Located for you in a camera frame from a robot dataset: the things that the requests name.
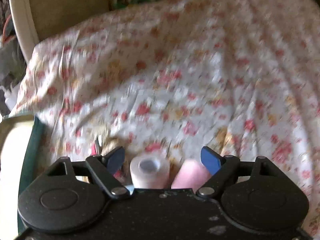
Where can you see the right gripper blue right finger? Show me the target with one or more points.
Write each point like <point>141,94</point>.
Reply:
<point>222,170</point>

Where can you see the gold metal tray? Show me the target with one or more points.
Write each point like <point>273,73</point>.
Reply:
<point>20,140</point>

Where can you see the pink bandage tape roll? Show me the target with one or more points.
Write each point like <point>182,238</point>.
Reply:
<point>149,171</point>

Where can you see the pink cloth with band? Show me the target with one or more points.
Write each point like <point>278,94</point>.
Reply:
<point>192,175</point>

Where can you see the floral tablecloth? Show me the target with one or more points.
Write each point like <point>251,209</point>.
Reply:
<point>239,76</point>

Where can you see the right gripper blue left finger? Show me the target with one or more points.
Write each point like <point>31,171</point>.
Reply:
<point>102,169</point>

